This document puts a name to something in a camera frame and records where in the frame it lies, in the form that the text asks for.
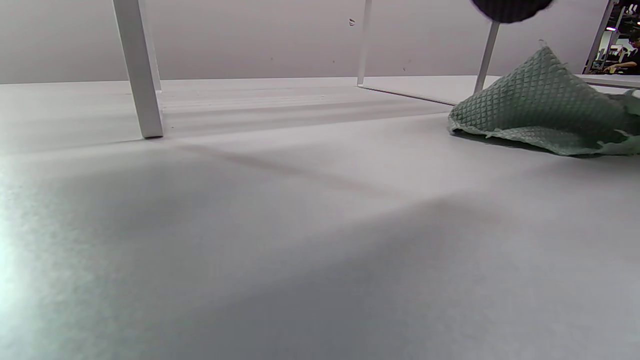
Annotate person's left hand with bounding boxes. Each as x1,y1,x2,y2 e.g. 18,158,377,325
471,0,555,24

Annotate white wire shelf rack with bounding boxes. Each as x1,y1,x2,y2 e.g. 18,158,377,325
112,0,501,139

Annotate green fish scale cleaning cloth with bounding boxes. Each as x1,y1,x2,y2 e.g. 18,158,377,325
447,44,640,157

